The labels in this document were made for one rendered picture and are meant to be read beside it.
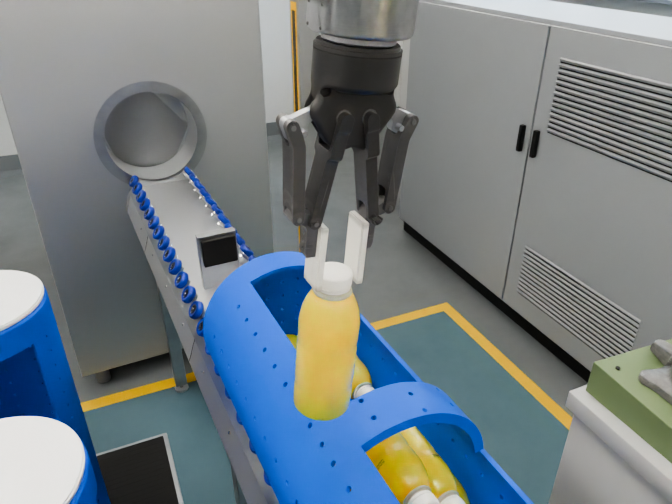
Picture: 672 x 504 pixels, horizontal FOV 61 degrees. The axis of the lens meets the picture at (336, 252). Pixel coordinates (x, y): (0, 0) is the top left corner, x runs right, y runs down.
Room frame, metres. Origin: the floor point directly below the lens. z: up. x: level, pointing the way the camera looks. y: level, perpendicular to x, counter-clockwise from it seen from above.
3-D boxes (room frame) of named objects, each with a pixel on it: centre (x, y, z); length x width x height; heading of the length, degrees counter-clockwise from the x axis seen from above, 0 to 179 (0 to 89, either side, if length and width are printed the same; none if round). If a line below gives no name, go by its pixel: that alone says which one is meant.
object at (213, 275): (1.28, 0.31, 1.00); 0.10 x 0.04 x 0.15; 116
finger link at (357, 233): (0.50, -0.02, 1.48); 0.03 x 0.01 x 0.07; 26
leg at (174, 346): (1.88, 0.68, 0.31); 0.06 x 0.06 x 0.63; 26
